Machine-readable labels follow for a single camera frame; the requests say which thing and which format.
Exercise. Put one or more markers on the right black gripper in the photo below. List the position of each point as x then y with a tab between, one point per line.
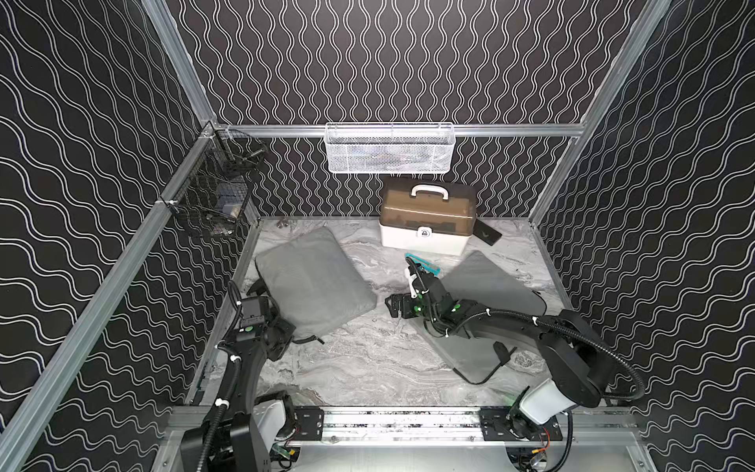
404	300

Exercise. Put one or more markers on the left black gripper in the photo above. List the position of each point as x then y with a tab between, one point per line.
274	333

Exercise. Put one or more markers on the grey laptop bag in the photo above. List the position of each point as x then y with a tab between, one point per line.
313	283
482	290

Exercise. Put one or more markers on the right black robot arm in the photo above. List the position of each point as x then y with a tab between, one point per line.
583	370

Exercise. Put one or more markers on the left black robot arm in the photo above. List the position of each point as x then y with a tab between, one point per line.
228	438

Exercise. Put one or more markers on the teal flat tool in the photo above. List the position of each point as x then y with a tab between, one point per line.
424	264

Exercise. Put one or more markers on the brown lid storage box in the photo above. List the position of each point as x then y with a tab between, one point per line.
425	216

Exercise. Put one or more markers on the black flat pouch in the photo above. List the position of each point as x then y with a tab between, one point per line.
486	233

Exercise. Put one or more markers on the black wire wall basket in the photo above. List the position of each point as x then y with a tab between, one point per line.
216	200

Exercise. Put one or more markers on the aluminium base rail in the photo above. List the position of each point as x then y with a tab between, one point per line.
454	426

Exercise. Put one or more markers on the white mesh wall basket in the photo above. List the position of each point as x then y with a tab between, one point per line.
389	148

